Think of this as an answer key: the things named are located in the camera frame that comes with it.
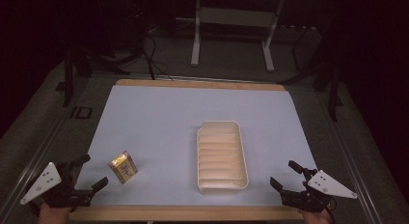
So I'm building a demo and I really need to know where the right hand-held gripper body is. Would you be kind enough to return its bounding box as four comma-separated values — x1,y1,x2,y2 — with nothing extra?
280,168,359,214

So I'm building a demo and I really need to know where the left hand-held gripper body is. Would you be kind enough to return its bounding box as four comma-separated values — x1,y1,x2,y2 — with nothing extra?
19,161,97,210

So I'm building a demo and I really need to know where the yellow packet box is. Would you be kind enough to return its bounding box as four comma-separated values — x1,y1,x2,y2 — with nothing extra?
108,150,139,185

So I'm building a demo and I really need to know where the cream ribbed plastic tray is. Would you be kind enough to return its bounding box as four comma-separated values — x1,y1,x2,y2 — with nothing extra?
196,120,250,195

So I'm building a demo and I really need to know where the person's right hand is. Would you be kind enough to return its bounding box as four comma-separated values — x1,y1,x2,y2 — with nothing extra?
300,208,336,224

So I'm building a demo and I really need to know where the person's left hand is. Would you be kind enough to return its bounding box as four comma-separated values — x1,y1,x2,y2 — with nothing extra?
38,203,73,224

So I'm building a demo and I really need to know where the black metal stand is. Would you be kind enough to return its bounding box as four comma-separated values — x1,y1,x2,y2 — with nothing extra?
62,44,132,108
279,61,344,123

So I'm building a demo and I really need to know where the pale blue table mat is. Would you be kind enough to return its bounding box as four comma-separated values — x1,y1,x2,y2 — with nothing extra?
74,85,318,208

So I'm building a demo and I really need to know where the white metal stand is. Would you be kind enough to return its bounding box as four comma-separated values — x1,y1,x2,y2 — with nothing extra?
190,0,286,73

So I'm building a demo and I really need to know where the black cable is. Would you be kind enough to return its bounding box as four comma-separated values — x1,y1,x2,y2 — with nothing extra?
141,32,173,81

